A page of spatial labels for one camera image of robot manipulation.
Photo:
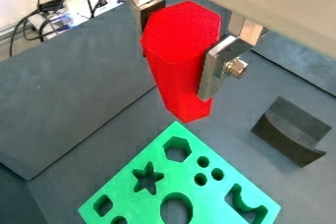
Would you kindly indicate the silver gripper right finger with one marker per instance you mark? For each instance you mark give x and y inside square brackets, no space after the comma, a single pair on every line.
[223,62]

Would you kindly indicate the red hexagonal prism block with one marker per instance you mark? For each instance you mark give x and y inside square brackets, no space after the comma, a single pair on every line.
[177,35]

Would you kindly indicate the dark grey curved block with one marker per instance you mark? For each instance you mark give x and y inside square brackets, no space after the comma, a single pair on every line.
[292,131]

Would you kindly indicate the raised grey platform panel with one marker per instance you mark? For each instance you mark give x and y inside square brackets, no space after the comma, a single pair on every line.
[65,87]

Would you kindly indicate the green shape sorter board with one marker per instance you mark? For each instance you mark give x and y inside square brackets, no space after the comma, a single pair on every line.
[179,168]

